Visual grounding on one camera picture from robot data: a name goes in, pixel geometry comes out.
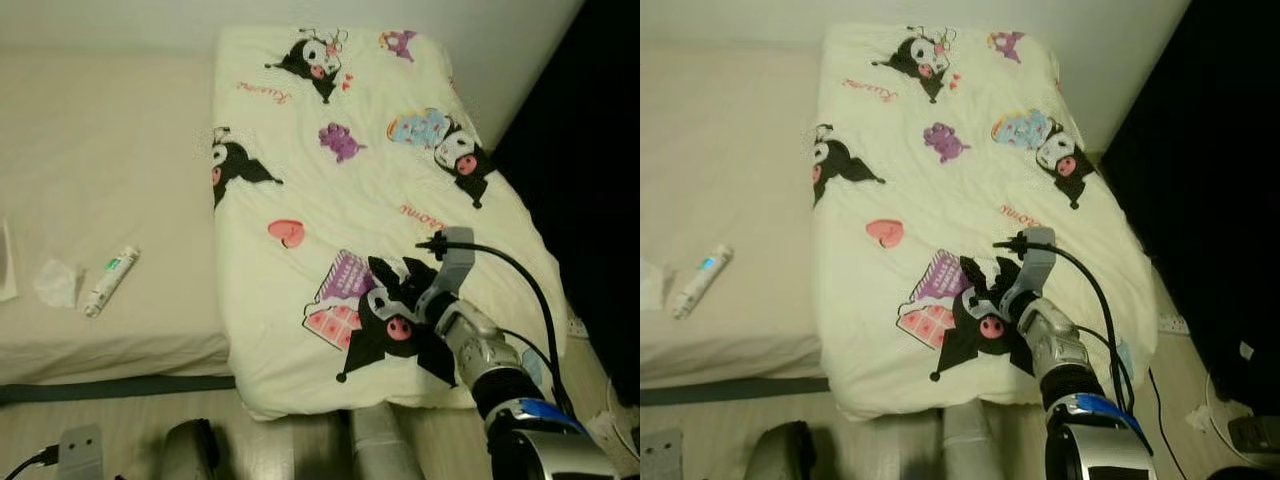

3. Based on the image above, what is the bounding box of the white cartoon print blanket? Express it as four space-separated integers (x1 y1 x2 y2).
210 25 569 421
812 22 1161 421

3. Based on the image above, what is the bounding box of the white tissue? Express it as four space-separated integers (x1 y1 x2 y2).
35 258 86 309
640 260 673 311

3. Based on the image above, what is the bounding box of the white printed tube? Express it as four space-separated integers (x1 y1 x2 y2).
83 246 141 319
672 244 734 321

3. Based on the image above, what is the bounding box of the white book with blue letters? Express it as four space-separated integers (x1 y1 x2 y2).
0 220 19 303

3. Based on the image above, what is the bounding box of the beige mattress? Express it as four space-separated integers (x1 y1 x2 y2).
640 45 831 391
0 50 236 386

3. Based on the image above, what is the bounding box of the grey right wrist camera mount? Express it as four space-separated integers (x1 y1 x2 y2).
1015 227 1058 301
435 227 476 301

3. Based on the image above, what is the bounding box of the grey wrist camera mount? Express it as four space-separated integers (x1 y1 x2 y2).
435 227 476 301
1015 227 1058 301
640 430 681 480
58 425 106 480

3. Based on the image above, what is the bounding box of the black power cord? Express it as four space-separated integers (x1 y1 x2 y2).
1147 368 1188 480

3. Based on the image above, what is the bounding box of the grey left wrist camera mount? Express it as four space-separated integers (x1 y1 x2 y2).
58 425 106 480
640 430 681 480

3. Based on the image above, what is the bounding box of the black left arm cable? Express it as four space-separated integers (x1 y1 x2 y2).
0 447 61 480

